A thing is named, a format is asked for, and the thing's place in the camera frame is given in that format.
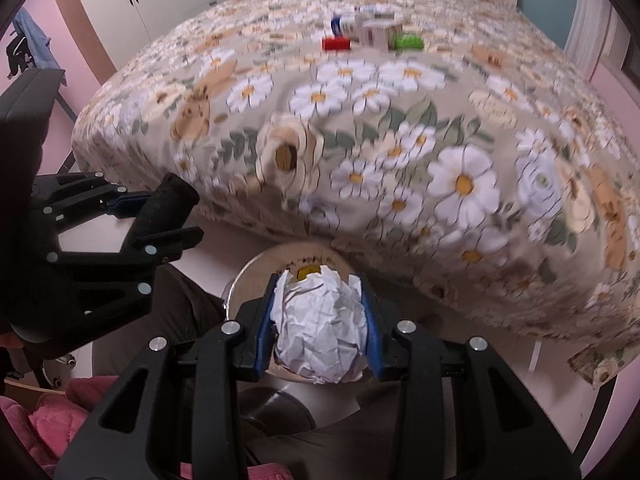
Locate white paper ball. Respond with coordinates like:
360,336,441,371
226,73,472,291
270,266,368,385

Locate red toy brick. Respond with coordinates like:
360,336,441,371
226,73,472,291
321,37,352,52

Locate blue white yogurt cup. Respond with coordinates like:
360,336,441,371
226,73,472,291
330,13,362,41

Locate white medicine box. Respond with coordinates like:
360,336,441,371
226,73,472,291
359,18,402,51

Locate white milk carton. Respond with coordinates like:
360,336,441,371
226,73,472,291
357,3,404,21

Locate green toy brick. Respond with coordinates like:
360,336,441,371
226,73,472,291
394,35,425,51

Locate pink quilted jacket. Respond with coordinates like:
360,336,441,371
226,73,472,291
1,367,291,479

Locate floral bed cover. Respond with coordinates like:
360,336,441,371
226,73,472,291
72,0,639,386

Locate blue hanging clothes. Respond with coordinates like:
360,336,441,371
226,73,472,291
6,8,61,79

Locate white curtain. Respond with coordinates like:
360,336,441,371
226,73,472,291
564,0,612,78

